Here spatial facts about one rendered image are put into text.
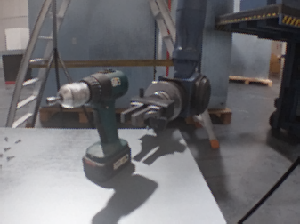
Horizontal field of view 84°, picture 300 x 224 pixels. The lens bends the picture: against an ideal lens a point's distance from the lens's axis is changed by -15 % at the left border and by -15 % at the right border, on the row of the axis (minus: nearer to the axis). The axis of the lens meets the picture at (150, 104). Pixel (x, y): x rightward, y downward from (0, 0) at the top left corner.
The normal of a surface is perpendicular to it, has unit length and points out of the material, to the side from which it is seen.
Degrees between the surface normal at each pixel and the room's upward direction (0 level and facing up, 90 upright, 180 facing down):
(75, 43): 90
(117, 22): 90
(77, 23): 90
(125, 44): 90
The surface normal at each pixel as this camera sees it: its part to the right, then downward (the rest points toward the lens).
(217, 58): 0.02, 0.29
